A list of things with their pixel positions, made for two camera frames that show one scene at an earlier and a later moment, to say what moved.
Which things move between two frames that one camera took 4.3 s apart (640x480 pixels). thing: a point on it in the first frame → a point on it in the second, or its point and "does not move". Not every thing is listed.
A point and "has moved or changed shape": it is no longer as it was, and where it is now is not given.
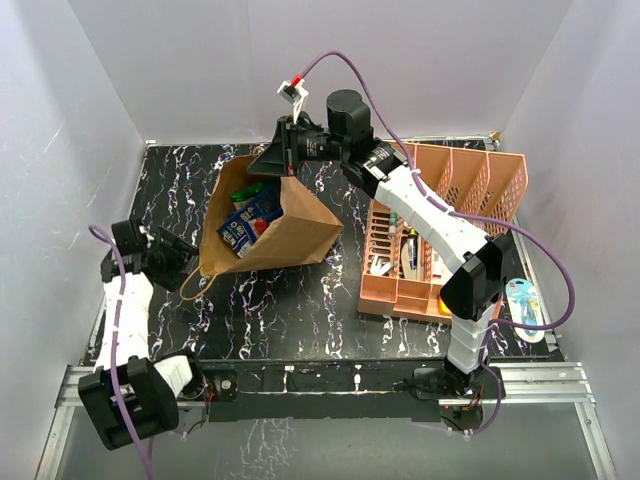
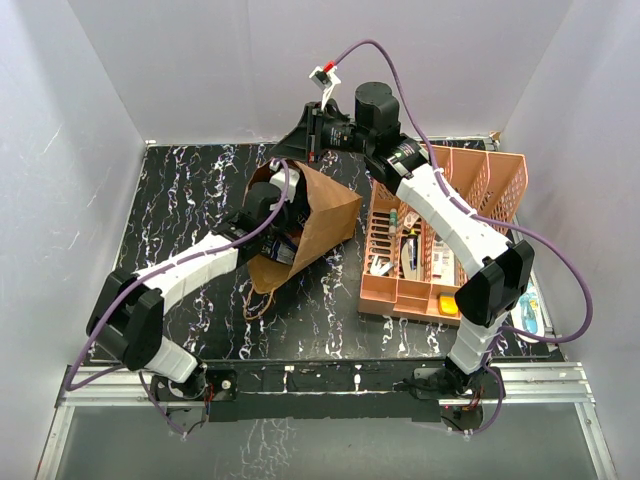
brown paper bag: (306, 234) has moved or changed shape
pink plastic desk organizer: (403, 273) does not move
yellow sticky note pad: (443, 308) does not move
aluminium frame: (523, 384) does not move
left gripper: (181, 254) → (289, 213)
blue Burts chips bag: (241, 229) has moved or changed shape
